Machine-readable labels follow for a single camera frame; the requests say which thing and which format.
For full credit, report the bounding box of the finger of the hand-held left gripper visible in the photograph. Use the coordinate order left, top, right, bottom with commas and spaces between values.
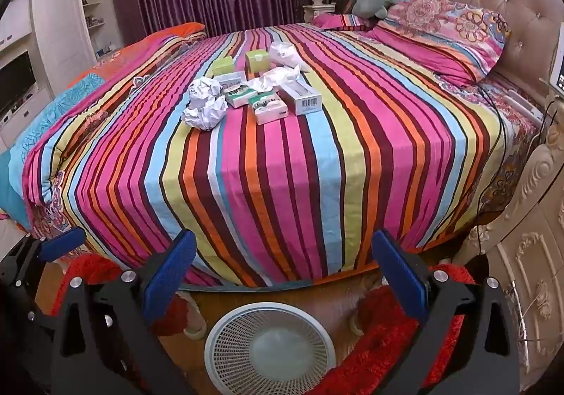
0, 227, 87, 290

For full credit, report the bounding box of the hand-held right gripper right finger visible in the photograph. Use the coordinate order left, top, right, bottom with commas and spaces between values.
371, 227, 521, 395

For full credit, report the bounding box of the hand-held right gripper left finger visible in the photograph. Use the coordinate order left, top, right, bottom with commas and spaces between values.
50, 229, 197, 395

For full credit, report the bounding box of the white slotted waste bin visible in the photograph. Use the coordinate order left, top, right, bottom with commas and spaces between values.
203, 302, 338, 395

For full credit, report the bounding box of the white paper ball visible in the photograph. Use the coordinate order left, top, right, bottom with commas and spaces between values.
189, 78, 223, 104
182, 96, 229, 132

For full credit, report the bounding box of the false eyelash box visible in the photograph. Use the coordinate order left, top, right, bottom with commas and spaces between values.
247, 95, 289, 126
222, 85, 260, 108

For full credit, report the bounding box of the white barcode box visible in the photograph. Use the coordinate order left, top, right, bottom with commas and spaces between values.
278, 81, 324, 116

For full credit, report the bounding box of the white printed carton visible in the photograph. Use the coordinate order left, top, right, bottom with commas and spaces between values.
214, 72, 247, 89

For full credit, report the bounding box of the green cardboard box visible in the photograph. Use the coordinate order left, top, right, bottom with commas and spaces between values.
211, 56, 235, 78
244, 50, 270, 74

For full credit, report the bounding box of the white tissue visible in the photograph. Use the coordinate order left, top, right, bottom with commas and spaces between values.
247, 66, 301, 91

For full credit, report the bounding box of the white plastic bag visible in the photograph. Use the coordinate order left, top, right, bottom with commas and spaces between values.
269, 41, 305, 72

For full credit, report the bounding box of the red shaggy rug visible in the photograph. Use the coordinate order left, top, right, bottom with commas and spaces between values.
48, 254, 479, 395

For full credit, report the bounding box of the carved cream bedside cabinet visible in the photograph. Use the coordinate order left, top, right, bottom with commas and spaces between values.
454, 135, 564, 391

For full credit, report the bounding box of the orange and blue quilt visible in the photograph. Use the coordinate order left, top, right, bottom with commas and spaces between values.
0, 22, 208, 232

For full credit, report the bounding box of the black television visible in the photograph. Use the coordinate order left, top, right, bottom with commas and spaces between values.
0, 49, 38, 114

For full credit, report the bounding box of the white power strip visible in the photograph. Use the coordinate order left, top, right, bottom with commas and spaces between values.
507, 90, 542, 120

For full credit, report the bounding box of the large floral pillow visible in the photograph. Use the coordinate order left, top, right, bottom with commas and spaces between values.
374, 0, 512, 85

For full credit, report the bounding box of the small striped pillow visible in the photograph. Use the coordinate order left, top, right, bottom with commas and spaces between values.
312, 12, 380, 32

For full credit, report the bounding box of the lit screen device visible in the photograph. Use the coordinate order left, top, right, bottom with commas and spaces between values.
540, 25, 564, 100

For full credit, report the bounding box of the small white nightstand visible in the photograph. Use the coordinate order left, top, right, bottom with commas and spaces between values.
303, 4, 338, 24

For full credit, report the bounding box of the white wall cabinet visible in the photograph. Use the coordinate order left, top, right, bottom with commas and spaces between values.
0, 0, 119, 149

